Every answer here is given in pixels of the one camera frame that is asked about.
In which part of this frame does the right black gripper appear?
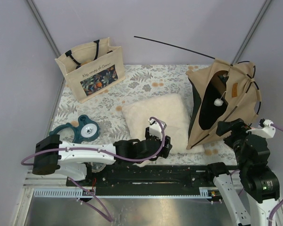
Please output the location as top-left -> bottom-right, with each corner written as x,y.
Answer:
216,117 -> 252,169

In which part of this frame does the beige fabric pet tent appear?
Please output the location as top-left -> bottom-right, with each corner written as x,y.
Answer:
186,59 -> 262,149

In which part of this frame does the black tent pole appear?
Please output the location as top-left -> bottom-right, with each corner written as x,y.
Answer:
133,35 -> 262,116

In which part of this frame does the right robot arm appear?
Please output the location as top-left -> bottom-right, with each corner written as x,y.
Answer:
205,119 -> 280,226

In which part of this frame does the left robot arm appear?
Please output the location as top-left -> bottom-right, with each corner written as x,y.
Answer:
33,128 -> 173,186

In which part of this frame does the teal pet bowl stand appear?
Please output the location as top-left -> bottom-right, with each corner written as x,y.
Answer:
49,114 -> 100,144

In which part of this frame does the white toy ball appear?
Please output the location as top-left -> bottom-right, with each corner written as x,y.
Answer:
214,98 -> 224,107

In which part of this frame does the cream fluffy pillow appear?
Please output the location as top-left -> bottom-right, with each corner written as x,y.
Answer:
122,94 -> 204,165

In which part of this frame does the stainless steel bowl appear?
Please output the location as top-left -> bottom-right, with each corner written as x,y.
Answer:
91,162 -> 106,173

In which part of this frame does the floral patterned table mat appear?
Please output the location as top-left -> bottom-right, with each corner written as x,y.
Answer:
49,65 -> 237,166

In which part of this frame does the beige floral tote bag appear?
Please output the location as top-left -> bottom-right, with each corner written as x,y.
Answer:
55,38 -> 125,103

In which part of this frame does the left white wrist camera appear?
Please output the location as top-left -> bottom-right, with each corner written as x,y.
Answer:
149,119 -> 163,140

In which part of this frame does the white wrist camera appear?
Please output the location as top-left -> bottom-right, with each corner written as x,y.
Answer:
149,119 -> 163,140
249,119 -> 275,139

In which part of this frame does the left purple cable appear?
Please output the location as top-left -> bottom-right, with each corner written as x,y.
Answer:
21,117 -> 167,222

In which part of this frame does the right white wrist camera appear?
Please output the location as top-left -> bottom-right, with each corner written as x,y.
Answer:
249,119 -> 275,139

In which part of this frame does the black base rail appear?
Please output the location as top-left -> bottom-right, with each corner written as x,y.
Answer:
78,165 -> 214,197

